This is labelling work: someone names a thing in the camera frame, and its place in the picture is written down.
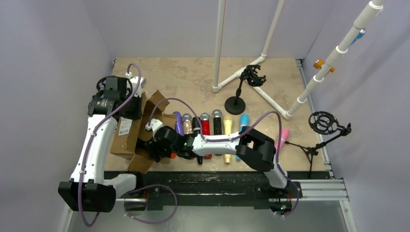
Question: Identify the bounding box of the purple plastic microphone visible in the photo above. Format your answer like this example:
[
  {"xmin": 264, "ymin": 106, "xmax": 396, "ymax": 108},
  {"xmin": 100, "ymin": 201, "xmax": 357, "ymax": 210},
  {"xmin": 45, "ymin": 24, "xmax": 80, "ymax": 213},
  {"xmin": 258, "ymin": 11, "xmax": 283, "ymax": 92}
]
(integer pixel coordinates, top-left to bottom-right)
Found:
[{"xmin": 174, "ymin": 111, "xmax": 184, "ymax": 135}]

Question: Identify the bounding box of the brown cardboard box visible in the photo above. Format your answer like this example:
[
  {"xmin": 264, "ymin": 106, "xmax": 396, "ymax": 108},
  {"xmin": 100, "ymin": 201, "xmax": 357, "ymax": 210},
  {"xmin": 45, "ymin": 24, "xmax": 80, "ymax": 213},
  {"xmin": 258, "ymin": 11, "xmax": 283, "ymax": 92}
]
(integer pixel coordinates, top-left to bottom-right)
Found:
[{"xmin": 104, "ymin": 90, "xmax": 172, "ymax": 174}]

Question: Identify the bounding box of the silver rhinestone microphone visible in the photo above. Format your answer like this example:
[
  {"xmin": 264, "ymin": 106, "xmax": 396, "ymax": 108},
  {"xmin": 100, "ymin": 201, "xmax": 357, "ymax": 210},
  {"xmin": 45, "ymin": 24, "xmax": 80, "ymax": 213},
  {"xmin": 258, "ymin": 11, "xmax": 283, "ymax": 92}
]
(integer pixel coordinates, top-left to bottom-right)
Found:
[{"xmin": 182, "ymin": 113, "xmax": 193, "ymax": 135}]

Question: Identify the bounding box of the black microphone with silver band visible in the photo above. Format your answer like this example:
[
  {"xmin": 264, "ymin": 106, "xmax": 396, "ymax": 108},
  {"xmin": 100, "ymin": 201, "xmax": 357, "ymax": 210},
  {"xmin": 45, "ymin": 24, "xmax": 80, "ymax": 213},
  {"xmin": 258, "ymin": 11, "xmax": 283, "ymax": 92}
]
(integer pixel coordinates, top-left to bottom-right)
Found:
[{"xmin": 192, "ymin": 116, "xmax": 204, "ymax": 165}]

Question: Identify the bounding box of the red glitter microphone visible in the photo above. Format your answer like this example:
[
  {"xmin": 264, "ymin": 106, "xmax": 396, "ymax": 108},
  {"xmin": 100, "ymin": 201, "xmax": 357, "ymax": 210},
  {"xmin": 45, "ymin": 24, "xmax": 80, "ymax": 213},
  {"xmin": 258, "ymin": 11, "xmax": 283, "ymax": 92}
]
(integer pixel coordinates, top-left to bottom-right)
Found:
[{"xmin": 200, "ymin": 113, "xmax": 213, "ymax": 160}]

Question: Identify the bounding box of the black glitter microphone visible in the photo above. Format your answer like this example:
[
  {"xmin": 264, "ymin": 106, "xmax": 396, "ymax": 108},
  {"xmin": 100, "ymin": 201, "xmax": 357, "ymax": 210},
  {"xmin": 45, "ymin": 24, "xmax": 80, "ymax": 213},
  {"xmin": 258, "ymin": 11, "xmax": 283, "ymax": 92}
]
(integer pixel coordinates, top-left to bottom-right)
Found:
[{"xmin": 212, "ymin": 109, "xmax": 223, "ymax": 156}]

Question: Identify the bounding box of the cream plastic microphone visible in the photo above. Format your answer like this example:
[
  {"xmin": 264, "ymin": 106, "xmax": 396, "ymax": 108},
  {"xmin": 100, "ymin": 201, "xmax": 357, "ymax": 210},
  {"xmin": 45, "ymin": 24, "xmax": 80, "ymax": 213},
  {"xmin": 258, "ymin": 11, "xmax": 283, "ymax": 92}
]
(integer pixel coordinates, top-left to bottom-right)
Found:
[{"xmin": 223, "ymin": 116, "xmax": 233, "ymax": 164}]

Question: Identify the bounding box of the black round-base desk mic stand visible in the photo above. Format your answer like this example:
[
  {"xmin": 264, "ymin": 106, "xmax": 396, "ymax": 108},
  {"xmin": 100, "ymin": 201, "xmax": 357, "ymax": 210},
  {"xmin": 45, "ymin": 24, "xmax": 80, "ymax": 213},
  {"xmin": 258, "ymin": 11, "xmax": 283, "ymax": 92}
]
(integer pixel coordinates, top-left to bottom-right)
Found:
[{"xmin": 224, "ymin": 64, "xmax": 266, "ymax": 115}]

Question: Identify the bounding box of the blue plastic microphone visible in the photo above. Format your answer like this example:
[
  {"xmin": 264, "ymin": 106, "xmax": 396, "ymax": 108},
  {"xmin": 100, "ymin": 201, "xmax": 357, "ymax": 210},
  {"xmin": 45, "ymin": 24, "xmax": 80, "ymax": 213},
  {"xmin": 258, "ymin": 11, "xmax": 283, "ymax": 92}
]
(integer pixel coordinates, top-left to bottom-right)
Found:
[{"xmin": 236, "ymin": 114, "xmax": 250, "ymax": 162}]

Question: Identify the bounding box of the pink plastic microphone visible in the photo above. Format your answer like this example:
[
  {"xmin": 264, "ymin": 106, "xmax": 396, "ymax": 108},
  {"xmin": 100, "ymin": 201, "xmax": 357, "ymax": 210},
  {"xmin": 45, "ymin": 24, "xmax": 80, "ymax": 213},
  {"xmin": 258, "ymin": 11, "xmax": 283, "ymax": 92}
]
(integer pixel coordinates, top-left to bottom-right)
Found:
[{"xmin": 275, "ymin": 128, "xmax": 290, "ymax": 153}]

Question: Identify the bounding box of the black tripod mic stand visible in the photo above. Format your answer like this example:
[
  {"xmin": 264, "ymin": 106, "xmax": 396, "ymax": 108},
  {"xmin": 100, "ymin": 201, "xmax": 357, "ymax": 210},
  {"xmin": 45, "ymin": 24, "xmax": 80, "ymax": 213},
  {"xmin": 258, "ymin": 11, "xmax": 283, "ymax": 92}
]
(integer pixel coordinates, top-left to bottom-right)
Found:
[
  {"xmin": 284, "ymin": 111, "xmax": 352, "ymax": 179},
  {"xmin": 96, "ymin": 76, "xmax": 107, "ymax": 95}
]

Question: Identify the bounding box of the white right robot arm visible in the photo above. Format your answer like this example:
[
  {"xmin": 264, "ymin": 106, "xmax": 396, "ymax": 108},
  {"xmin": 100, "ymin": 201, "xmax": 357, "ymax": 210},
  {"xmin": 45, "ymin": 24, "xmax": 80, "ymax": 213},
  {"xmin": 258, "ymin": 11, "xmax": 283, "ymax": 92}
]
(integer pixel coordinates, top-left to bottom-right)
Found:
[{"xmin": 145, "ymin": 123, "xmax": 288, "ymax": 189}]

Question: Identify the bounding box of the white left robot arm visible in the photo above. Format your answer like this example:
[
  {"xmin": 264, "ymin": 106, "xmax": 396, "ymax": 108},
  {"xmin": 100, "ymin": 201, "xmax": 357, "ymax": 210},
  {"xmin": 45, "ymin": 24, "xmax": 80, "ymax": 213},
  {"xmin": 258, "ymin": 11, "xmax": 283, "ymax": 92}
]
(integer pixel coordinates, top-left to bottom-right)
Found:
[{"xmin": 58, "ymin": 75, "xmax": 146, "ymax": 213}]

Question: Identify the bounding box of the orange clamp on pipe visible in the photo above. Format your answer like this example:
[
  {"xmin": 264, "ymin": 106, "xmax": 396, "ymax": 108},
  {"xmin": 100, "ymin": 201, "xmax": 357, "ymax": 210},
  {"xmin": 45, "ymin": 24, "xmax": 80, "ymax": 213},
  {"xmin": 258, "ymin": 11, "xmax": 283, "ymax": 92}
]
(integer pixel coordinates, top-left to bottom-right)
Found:
[{"xmin": 313, "ymin": 59, "xmax": 336, "ymax": 73}]

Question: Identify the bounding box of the blue marker on pipe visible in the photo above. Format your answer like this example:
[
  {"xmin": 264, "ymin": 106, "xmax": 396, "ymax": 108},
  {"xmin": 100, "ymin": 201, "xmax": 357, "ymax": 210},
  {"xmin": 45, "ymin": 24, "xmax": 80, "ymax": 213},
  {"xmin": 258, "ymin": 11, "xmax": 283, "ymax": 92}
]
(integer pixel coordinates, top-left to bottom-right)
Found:
[{"xmin": 349, "ymin": 29, "xmax": 366, "ymax": 46}]

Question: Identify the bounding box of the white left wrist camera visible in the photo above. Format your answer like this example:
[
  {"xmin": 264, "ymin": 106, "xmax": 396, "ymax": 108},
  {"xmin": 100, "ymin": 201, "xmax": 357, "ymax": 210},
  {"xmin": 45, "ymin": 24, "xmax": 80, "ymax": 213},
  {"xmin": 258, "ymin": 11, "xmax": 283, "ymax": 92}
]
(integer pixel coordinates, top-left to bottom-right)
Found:
[{"xmin": 125, "ymin": 73, "xmax": 146, "ymax": 97}]

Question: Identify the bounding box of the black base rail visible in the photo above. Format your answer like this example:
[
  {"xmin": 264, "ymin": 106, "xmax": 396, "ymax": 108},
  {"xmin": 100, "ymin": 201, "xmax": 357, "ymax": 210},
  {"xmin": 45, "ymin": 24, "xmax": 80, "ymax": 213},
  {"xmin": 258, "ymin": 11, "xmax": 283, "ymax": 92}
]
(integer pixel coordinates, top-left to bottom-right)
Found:
[{"xmin": 121, "ymin": 171, "xmax": 302, "ymax": 210}]

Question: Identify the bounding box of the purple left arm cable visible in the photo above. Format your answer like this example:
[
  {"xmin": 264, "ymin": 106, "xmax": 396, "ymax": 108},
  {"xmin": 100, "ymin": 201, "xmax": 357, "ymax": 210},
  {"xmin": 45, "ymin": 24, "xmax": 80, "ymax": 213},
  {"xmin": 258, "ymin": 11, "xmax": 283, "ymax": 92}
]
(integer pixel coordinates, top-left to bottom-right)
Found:
[{"xmin": 78, "ymin": 63, "xmax": 178, "ymax": 227}]

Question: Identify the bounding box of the white PVC pipe frame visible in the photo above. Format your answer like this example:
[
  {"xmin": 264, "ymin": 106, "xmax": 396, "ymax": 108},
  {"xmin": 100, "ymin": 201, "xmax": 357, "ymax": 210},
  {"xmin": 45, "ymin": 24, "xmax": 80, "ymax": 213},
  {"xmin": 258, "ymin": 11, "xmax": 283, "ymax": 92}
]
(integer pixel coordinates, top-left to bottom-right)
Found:
[{"xmin": 212, "ymin": 0, "xmax": 385, "ymax": 120}]

